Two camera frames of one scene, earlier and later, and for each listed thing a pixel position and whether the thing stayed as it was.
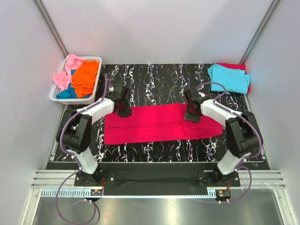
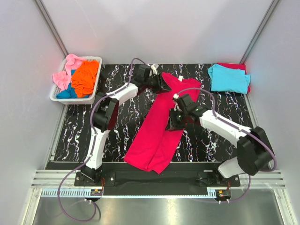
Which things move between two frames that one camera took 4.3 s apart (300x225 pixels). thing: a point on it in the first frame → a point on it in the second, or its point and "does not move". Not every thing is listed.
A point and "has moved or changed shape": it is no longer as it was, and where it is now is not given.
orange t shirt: (84, 78) does not move
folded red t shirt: (235, 65) does not move
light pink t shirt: (61, 79) does not move
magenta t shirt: (157, 122) has moved or changed shape
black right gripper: (188, 116) → (172, 125)
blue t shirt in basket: (70, 93) does not move
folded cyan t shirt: (235, 79) does not move
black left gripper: (127, 112) → (161, 86)
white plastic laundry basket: (84, 101) does not move
